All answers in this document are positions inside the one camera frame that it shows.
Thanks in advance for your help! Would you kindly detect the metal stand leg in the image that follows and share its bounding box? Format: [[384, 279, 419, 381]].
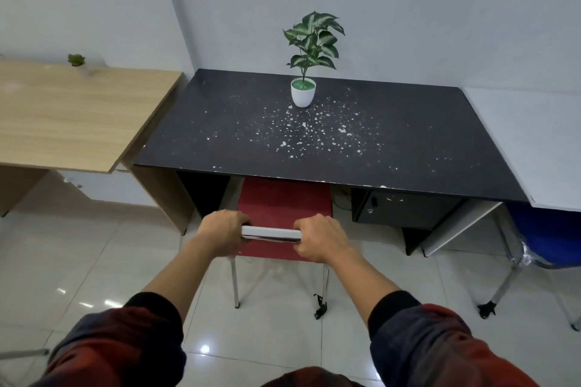
[[0, 348, 51, 361]]

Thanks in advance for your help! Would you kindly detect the wooden table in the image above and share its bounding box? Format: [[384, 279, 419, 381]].
[[0, 59, 196, 236]]

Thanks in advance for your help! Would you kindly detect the tiny green plant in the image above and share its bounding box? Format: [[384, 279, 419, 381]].
[[67, 53, 94, 77]]

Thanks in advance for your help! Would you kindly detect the red chair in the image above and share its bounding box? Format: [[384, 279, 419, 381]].
[[229, 175, 335, 320]]

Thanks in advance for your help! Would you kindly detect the person's plaid shirt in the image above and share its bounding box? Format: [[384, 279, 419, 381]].
[[261, 366, 366, 387]]

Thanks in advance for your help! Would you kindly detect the black table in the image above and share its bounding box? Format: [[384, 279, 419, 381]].
[[132, 68, 531, 257]]

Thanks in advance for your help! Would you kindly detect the white table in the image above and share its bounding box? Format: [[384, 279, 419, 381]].
[[422, 86, 581, 258]]

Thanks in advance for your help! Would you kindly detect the person's right hand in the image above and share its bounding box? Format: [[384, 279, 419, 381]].
[[292, 213, 355, 265]]

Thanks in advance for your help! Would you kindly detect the green plant in white pot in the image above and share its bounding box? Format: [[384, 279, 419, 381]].
[[282, 11, 346, 109]]

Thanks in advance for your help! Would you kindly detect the person's left hand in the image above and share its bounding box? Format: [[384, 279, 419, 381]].
[[195, 209, 253, 258]]

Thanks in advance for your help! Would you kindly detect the blue chair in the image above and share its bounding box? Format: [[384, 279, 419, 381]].
[[476, 200, 581, 333]]

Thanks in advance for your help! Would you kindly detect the person's left forearm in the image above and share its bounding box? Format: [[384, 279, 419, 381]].
[[31, 236, 228, 387]]

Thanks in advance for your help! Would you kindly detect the person's right forearm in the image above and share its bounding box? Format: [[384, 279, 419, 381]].
[[329, 248, 541, 387]]

